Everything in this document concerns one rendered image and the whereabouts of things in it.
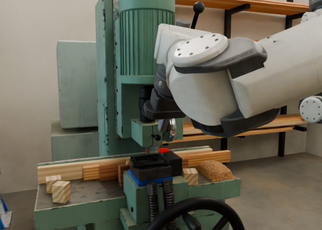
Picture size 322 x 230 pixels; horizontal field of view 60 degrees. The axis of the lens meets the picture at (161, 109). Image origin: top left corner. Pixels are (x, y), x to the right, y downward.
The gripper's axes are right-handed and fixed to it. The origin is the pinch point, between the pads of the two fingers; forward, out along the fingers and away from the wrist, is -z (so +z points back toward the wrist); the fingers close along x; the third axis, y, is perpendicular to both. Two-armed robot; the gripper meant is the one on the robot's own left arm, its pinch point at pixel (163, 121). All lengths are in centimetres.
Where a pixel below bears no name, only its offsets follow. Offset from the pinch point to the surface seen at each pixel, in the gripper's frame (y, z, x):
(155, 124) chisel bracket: 9.0, -8.9, 1.8
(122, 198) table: -9.7, -18.0, -11.5
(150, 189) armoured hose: -16.0, -7.4, -7.1
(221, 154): 5.4, -22.7, 29.0
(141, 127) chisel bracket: 8.9, -9.5, -2.5
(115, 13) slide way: 46.3, 13.1, -5.8
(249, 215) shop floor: 46, -154, 125
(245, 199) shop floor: 70, -168, 141
